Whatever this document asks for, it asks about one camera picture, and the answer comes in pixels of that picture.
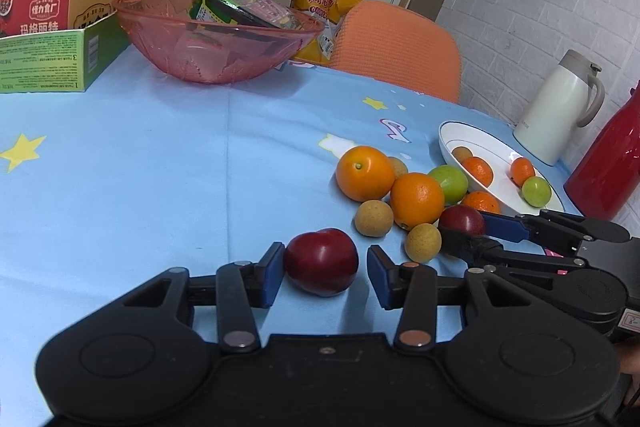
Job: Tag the yellow snack bag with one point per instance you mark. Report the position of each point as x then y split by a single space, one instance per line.
331 14

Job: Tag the green cardboard box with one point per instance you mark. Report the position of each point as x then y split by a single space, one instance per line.
60 61

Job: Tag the large orange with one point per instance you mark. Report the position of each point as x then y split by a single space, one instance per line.
364 173
415 199

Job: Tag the person's left hand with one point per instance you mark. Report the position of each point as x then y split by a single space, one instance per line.
629 356

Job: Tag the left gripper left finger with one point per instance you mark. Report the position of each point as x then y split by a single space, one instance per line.
240 288

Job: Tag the blue cartoon tablecloth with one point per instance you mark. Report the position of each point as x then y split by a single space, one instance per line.
142 173

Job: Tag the red thermos jug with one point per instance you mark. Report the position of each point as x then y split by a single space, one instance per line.
608 174

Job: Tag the instant noodle cup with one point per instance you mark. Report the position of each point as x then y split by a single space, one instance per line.
258 13

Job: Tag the orange chair near wall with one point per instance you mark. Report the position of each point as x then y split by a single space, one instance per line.
395 45

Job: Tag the dark red plum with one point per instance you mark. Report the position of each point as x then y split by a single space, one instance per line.
323 263
463 219

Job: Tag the white ceramic plate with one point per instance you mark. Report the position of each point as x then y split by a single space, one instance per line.
497 154

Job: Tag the longan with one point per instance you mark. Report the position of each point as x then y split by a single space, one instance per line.
461 154
374 218
423 243

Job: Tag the pink glass bowl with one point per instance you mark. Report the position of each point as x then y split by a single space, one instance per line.
208 52

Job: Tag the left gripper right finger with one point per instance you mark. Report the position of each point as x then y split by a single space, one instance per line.
412 288

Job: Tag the large green apple front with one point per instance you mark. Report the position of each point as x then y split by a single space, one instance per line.
452 181

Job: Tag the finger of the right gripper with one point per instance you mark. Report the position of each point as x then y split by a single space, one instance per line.
552 226
477 251

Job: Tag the green apple back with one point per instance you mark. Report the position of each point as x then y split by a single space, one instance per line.
536 191

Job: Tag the white thermos jug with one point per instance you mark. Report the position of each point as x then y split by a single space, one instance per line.
568 99

